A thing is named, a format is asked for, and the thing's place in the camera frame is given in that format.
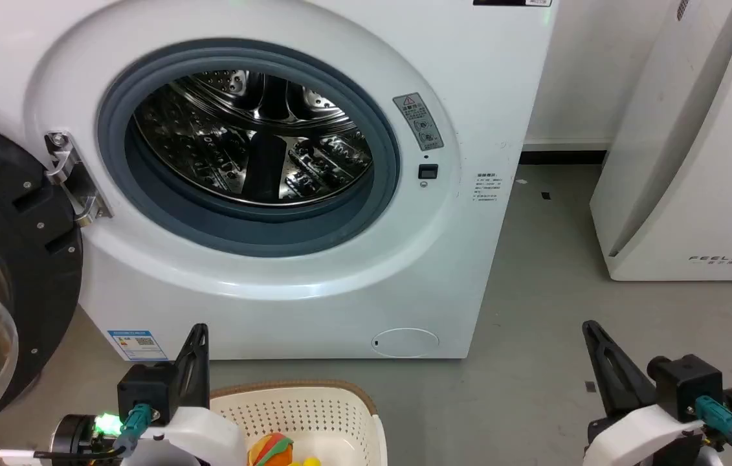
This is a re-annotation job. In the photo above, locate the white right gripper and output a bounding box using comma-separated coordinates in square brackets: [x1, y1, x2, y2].
[582, 320, 705, 466]

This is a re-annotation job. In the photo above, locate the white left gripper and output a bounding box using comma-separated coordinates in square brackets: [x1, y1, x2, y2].
[143, 323, 249, 466]

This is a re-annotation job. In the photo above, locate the colourful toy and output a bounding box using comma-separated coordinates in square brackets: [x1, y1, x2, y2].
[247, 432, 295, 466]

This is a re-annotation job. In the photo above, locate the black round washer door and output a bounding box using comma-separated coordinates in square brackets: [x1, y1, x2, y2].
[0, 111, 84, 445]

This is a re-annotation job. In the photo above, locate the stainless steel washing machine drum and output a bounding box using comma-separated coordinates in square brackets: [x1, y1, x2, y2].
[133, 69, 374, 208]

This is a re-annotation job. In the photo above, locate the blue energy label sticker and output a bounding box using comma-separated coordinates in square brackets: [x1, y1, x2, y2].
[107, 330, 169, 362]

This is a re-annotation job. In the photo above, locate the white plastic laundry basket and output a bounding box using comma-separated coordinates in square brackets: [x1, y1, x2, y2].
[208, 380, 386, 466]

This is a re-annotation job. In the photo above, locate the white front-load washing machine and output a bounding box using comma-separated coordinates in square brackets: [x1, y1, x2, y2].
[0, 0, 560, 361]

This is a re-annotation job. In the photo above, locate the grey rubber door gasket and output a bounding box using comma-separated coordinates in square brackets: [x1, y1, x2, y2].
[96, 39, 401, 258]

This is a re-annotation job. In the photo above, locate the round drain filter cover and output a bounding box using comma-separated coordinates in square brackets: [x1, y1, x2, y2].
[371, 327, 440, 358]

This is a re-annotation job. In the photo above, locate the black baseboard strip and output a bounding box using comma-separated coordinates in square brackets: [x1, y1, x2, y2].
[519, 150, 608, 166]

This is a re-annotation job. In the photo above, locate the silver door hinge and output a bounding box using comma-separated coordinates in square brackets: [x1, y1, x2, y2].
[44, 131, 113, 228]

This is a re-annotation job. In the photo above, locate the small printed text label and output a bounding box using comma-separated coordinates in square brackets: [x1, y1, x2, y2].
[474, 172, 502, 205]

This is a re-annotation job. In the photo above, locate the white air purifier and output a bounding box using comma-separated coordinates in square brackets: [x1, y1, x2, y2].
[590, 0, 732, 282]

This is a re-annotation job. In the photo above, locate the grey warning sticker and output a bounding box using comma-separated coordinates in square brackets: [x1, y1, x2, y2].
[393, 93, 445, 152]

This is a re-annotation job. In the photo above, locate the teal plug left camera cable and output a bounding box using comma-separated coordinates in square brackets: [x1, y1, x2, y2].
[112, 403, 153, 458]

